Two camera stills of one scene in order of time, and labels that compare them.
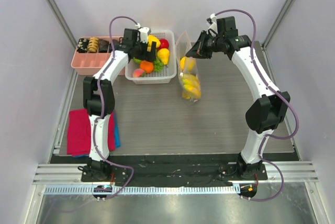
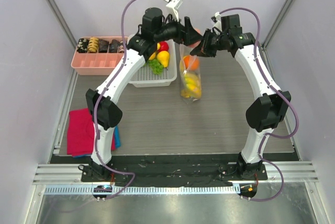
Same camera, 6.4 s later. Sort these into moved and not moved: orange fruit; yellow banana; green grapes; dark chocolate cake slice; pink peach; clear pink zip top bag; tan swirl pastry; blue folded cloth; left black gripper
Moved: left black gripper; pink peach; orange fruit
Not moved: clear pink zip top bag; green grapes; tan swirl pastry; blue folded cloth; yellow banana; dark chocolate cake slice
